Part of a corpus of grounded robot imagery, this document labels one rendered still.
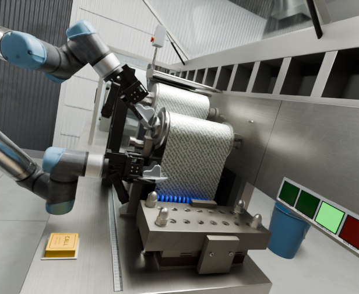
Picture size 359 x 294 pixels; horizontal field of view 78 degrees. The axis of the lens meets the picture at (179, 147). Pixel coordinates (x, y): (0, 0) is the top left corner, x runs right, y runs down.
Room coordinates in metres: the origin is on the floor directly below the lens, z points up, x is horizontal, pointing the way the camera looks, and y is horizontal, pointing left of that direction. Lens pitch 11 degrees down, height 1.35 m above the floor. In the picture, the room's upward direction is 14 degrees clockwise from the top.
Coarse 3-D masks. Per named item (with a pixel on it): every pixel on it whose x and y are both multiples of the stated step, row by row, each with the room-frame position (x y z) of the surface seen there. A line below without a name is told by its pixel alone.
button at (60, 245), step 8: (48, 240) 0.51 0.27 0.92; (56, 240) 0.52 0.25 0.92; (64, 240) 0.52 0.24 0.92; (72, 240) 0.53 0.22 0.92; (48, 248) 0.48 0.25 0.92; (56, 248) 0.49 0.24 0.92; (64, 248) 0.50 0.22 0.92; (72, 248) 0.50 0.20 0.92; (48, 256) 0.48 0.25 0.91; (56, 256) 0.49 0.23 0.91; (64, 256) 0.49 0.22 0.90; (72, 256) 0.50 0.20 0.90
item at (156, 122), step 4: (156, 120) 0.73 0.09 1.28; (160, 120) 0.73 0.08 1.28; (152, 124) 0.77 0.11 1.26; (156, 124) 0.72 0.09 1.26; (160, 124) 0.72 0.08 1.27; (152, 128) 0.75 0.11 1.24; (156, 128) 0.71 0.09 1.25; (152, 132) 0.74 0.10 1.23; (156, 132) 0.72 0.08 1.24; (152, 136) 0.73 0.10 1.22; (156, 136) 0.73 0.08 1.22
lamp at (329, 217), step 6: (324, 204) 0.51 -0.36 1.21; (324, 210) 0.50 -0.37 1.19; (330, 210) 0.49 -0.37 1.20; (336, 210) 0.48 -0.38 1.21; (318, 216) 0.51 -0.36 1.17; (324, 216) 0.50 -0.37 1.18; (330, 216) 0.48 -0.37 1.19; (336, 216) 0.47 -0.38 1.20; (342, 216) 0.46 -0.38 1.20; (318, 222) 0.50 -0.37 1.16; (324, 222) 0.49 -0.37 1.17; (330, 222) 0.48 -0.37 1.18; (336, 222) 0.47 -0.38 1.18; (330, 228) 0.48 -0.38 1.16; (336, 228) 0.46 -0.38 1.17
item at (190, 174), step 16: (176, 160) 0.72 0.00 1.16; (192, 160) 0.74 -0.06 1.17; (208, 160) 0.77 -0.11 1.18; (224, 160) 0.79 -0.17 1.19; (176, 176) 0.73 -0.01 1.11; (192, 176) 0.75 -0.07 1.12; (208, 176) 0.77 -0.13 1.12; (160, 192) 0.71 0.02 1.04; (176, 192) 0.73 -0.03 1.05; (192, 192) 0.76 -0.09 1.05; (208, 192) 0.78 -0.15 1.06
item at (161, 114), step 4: (160, 112) 0.76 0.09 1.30; (160, 116) 0.75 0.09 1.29; (168, 116) 0.73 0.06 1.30; (168, 120) 0.72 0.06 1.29; (168, 124) 0.71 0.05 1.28; (160, 128) 0.72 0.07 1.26; (168, 128) 0.71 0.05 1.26; (160, 132) 0.71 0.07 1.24; (160, 136) 0.70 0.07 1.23; (156, 140) 0.73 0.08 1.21; (164, 140) 0.71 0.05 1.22; (156, 144) 0.73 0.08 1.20; (164, 144) 0.73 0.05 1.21
